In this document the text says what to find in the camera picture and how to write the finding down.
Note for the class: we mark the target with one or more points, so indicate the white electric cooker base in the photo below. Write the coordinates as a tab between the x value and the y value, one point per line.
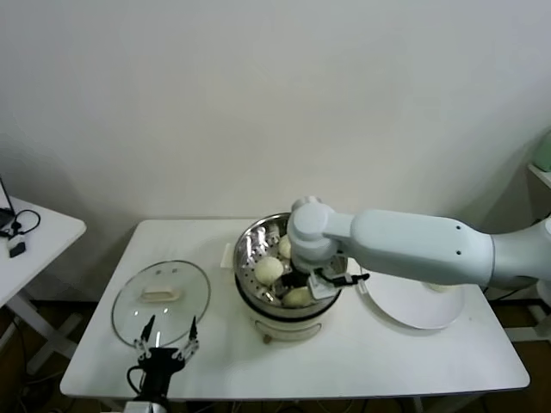
288	329

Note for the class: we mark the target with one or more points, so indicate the small black device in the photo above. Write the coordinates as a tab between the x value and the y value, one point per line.
17	250

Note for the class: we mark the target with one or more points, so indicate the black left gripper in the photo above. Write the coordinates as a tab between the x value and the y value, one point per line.
159	363

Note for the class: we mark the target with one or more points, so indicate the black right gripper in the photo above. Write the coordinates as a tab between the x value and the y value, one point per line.
297	281

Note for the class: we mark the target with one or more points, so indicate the dark laptop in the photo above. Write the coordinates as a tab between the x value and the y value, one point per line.
3	215

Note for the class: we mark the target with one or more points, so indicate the white shelf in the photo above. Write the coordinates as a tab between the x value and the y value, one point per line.
543	176

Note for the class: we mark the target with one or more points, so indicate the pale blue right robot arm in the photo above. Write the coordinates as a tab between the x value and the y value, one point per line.
409	245

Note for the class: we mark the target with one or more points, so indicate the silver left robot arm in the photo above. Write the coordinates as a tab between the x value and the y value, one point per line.
144	406

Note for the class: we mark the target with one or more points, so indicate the white side table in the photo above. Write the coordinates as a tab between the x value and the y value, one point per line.
47	232

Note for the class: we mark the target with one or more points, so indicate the stainless steel steamer basket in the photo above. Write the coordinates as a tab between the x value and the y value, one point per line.
249	254

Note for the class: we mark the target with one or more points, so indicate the white round plate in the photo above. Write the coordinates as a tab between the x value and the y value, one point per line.
409	305

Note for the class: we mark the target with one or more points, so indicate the pale green container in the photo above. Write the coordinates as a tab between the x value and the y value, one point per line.
544	155

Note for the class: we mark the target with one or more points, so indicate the round glass pot lid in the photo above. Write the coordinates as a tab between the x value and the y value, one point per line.
172	279

